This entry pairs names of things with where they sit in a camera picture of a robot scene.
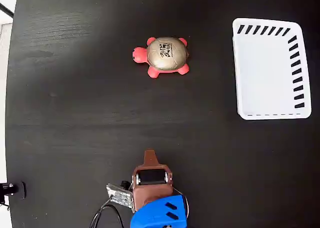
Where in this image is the pink turtle toy silver shell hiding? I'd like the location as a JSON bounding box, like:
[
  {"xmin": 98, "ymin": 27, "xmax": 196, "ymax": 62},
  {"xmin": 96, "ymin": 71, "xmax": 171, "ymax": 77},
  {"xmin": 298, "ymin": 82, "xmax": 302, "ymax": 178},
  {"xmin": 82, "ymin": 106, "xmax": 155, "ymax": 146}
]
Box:
[{"xmin": 131, "ymin": 36, "xmax": 191, "ymax": 79}]

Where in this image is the white plastic basket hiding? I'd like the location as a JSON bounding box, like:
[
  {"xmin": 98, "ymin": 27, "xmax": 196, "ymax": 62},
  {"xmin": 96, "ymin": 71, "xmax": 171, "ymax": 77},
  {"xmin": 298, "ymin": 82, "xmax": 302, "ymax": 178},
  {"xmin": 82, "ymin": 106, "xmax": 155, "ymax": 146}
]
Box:
[{"xmin": 231, "ymin": 18, "xmax": 313, "ymax": 120}]

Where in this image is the black table clamp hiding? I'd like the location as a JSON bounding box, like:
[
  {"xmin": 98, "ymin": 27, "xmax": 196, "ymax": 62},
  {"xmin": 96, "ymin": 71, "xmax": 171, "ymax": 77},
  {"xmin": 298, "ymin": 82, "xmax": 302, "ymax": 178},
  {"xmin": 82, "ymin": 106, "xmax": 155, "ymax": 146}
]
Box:
[{"xmin": 0, "ymin": 181, "xmax": 27, "ymax": 200}]

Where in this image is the black rod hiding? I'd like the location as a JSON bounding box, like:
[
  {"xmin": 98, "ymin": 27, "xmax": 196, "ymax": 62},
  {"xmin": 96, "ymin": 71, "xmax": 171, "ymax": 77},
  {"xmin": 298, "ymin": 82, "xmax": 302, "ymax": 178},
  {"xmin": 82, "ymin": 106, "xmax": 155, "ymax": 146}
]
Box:
[{"xmin": 0, "ymin": 3, "xmax": 15, "ymax": 18}]

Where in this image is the bare camera circuit board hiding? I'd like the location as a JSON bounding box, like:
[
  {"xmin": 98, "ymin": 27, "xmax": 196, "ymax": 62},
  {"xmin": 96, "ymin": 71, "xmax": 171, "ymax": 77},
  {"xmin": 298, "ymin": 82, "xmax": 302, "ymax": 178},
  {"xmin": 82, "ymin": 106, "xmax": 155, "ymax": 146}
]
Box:
[{"xmin": 106, "ymin": 179, "xmax": 133, "ymax": 209}]

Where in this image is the red white servo wire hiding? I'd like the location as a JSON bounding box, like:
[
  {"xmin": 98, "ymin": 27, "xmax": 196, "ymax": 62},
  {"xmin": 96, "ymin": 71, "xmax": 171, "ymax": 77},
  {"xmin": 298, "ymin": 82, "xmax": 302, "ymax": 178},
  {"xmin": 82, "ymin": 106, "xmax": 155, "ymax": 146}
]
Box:
[{"xmin": 172, "ymin": 187, "xmax": 190, "ymax": 217}]

